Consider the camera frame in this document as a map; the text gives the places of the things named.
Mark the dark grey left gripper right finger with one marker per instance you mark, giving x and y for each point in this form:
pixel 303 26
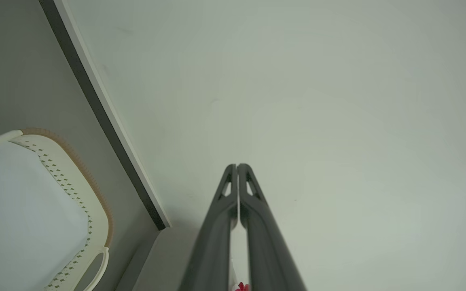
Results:
pixel 265 250

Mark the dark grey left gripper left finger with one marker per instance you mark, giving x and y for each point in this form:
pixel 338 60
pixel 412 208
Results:
pixel 212 242

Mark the red jersey with large number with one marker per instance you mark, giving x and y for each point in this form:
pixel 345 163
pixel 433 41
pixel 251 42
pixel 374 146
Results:
pixel 242 287

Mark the white plastic laundry basket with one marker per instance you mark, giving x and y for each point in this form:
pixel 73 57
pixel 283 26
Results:
pixel 95 226

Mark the white and black baseboard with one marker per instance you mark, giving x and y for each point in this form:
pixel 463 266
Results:
pixel 103 109

